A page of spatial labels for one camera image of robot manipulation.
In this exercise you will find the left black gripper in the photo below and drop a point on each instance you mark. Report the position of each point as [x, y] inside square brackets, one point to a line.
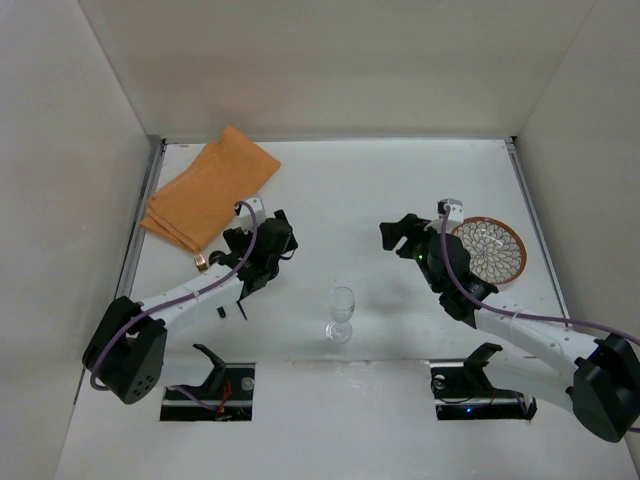
[279, 230]

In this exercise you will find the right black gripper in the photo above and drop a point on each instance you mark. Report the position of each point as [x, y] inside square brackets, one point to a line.
[409, 236]

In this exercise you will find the orange cloth placemat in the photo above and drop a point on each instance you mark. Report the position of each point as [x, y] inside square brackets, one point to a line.
[191, 210]

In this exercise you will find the clear wine glass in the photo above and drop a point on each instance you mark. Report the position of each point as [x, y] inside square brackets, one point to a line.
[341, 310]

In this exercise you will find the floral patterned ceramic plate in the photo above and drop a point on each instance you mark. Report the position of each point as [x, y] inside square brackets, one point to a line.
[498, 254]

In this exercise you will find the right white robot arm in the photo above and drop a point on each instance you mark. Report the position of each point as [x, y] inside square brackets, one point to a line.
[597, 379]

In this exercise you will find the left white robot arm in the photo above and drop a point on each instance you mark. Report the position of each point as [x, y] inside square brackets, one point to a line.
[126, 352]

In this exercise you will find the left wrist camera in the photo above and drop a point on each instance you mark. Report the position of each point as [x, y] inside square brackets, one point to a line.
[250, 212]

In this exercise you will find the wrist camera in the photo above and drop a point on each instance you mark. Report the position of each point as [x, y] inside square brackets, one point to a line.
[250, 212]
[452, 208]

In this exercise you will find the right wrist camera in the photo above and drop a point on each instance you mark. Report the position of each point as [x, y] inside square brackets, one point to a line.
[452, 208]

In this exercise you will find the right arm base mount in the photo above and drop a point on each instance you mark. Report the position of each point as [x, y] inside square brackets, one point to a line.
[463, 392]

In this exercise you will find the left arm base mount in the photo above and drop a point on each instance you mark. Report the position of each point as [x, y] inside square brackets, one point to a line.
[225, 395]

